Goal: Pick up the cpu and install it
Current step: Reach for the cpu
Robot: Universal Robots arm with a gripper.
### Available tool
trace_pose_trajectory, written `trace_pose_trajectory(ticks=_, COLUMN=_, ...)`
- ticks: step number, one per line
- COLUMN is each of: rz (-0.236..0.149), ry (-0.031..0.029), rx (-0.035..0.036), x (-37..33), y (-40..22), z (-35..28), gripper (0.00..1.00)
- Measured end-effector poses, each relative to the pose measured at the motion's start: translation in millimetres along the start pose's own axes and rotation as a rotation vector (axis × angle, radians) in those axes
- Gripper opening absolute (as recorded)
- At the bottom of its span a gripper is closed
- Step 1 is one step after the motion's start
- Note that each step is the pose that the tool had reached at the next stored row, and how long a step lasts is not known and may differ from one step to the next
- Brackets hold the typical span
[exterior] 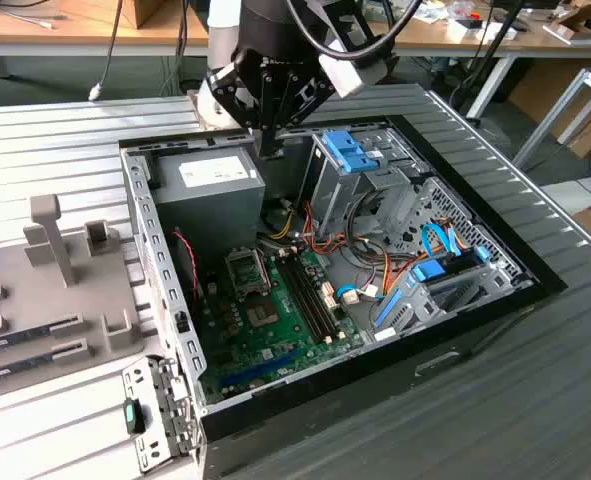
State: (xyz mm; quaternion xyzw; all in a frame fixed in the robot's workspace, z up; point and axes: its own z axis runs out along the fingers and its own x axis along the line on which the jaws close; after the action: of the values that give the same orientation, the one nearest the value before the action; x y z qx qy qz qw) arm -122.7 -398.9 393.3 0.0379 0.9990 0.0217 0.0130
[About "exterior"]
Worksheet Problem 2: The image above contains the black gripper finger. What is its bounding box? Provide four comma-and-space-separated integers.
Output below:
271, 74, 336, 157
209, 63, 273, 157

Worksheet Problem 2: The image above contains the CPU socket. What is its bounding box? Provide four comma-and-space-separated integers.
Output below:
243, 295, 282, 330

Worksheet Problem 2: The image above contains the blue plastic drive latch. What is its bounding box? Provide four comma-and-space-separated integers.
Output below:
319, 128, 385, 175

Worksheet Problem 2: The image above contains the grey power supply unit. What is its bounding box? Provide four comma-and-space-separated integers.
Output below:
147, 146, 268, 251

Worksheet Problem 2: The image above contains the metal socket cover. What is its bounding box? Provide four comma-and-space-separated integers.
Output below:
223, 245, 272, 303

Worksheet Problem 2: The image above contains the black case fan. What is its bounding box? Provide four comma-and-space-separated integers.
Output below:
167, 228, 202, 304

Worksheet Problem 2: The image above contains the white paper box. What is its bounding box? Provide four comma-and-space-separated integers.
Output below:
447, 17, 519, 44

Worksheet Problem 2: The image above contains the green motherboard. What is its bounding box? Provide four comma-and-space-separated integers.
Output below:
194, 243, 367, 404

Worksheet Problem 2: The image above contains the silver disk bay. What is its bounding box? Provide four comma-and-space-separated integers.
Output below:
372, 247, 537, 345

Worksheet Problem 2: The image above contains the black stand pole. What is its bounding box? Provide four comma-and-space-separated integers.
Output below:
462, 0, 526, 121

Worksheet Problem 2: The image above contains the blue expansion slot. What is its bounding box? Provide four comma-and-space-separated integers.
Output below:
218, 348, 307, 390

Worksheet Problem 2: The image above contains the large flat cardboard box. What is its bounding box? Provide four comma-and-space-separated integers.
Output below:
507, 58, 591, 160

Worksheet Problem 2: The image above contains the grey plastic parts rack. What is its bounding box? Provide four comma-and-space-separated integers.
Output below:
0, 193, 149, 401

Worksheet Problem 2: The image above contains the black open PC case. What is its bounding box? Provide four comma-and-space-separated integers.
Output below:
118, 113, 570, 480

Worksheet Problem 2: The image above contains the open cardboard box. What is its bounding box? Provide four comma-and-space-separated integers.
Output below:
542, 0, 591, 47

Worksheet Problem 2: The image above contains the black case lock latch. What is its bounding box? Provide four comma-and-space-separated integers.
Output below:
123, 397, 146, 435

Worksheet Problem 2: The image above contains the dark blue RAM stick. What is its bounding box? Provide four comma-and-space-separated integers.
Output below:
0, 349, 56, 385
0, 322, 56, 351

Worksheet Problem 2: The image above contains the yellow wire bundle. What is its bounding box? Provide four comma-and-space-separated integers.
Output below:
268, 208, 297, 242

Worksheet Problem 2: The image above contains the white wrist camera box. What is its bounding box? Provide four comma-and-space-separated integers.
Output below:
318, 52, 391, 100

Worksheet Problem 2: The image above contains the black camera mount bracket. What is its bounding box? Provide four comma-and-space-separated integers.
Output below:
319, 0, 397, 66

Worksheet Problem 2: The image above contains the grey cable with plug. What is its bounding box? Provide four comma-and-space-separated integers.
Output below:
88, 0, 126, 103

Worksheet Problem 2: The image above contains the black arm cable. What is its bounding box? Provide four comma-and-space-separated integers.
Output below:
282, 0, 424, 61

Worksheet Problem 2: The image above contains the wooden desk white frame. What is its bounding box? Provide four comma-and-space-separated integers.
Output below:
392, 0, 591, 64
0, 0, 211, 59

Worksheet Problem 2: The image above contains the blue wire white plug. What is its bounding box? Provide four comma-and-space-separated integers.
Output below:
335, 283, 379, 306

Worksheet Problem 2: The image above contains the orange wire bundle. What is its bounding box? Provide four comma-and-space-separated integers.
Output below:
302, 199, 421, 299

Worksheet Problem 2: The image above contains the blue arched wire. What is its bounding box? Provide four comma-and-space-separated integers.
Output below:
418, 222, 460, 261

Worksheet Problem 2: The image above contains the grey metal shelf frame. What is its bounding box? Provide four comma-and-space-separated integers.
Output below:
510, 67, 591, 171

